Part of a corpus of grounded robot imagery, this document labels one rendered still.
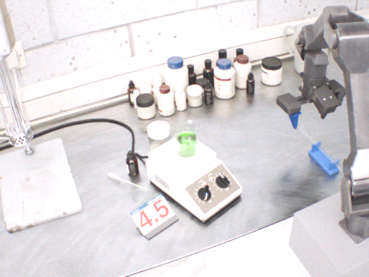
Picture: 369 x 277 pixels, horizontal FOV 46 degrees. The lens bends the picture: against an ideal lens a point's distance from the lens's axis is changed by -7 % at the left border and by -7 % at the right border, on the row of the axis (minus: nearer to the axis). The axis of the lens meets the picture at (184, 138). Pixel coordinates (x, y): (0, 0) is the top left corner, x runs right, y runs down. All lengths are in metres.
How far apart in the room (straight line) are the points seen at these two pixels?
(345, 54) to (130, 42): 0.79
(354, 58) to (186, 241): 0.52
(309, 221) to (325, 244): 0.07
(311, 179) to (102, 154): 0.55
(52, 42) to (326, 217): 0.90
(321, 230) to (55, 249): 0.57
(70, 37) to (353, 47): 0.85
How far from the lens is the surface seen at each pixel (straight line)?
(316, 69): 1.10
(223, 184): 1.06
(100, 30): 1.39
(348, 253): 0.88
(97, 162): 1.23
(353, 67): 0.82
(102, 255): 1.02
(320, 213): 0.94
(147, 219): 1.04
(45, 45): 1.37
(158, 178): 1.09
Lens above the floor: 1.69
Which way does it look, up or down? 39 degrees down
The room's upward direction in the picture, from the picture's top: 4 degrees counter-clockwise
